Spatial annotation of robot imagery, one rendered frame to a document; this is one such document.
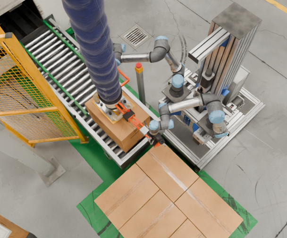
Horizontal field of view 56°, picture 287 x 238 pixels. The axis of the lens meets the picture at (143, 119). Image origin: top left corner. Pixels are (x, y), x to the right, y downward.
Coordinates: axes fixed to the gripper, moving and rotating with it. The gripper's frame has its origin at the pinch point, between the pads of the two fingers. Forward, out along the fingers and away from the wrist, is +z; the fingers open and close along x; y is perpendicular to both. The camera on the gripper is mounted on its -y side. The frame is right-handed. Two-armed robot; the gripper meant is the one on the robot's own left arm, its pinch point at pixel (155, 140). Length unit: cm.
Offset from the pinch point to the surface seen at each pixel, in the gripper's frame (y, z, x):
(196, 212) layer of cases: -68, 66, 6
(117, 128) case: 43, 26, 13
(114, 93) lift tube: 51, -23, 2
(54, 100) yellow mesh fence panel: 97, 0, 43
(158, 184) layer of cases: -21, 66, 16
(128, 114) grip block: 36.1, -1.4, 0.6
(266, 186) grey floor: -107, 119, -90
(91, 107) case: 80, 26, 18
